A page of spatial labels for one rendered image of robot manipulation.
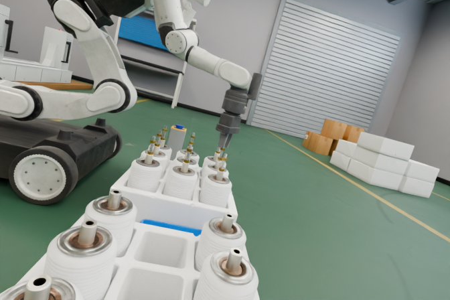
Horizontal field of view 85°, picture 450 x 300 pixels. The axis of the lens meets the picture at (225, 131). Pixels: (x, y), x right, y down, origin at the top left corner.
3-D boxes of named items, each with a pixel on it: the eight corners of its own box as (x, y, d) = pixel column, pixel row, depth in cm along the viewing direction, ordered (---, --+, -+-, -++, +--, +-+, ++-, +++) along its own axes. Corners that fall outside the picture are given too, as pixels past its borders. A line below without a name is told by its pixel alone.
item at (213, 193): (209, 219, 91) (221, 173, 89) (223, 234, 84) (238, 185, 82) (186, 221, 85) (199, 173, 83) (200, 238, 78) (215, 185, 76)
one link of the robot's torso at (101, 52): (102, 119, 101) (40, 6, 92) (116, 114, 118) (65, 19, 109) (136, 104, 101) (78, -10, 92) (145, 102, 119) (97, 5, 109)
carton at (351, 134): (359, 146, 425) (365, 129, 421) (346, 142, 423) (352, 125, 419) (349, 142, 455) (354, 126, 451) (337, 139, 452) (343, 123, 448)
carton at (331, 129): (341, 141, 419) (347, 124, 415) (329, 138, 415) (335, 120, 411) (331, 137, 448) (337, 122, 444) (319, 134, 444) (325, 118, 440)
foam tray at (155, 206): (98, 242, 74) (110, 187, 72) (134, 190, 113) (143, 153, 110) (223, 266, 79) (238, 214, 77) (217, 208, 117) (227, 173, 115)
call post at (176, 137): (155, 189, 120) (170, 128, 115) (158, 184, 127) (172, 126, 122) (170, 193, 121) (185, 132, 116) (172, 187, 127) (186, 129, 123)
